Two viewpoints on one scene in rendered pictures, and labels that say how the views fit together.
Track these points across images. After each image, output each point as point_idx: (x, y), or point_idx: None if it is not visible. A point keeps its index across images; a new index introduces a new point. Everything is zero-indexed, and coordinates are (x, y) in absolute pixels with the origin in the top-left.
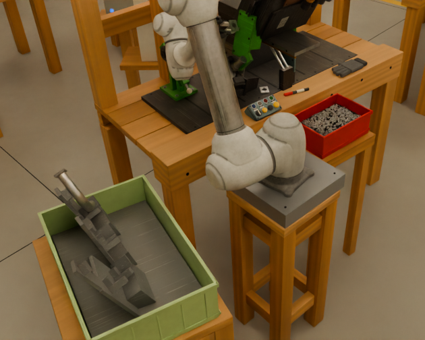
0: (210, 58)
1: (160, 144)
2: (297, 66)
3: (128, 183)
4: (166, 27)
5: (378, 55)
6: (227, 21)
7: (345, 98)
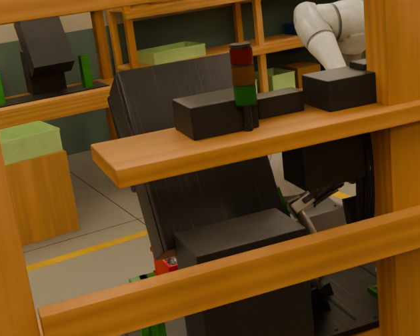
0: None
1: None
2: (183, 321)
3: None
4: None
5: (40, 328)
6: (302, 197)
7: (165, 261)
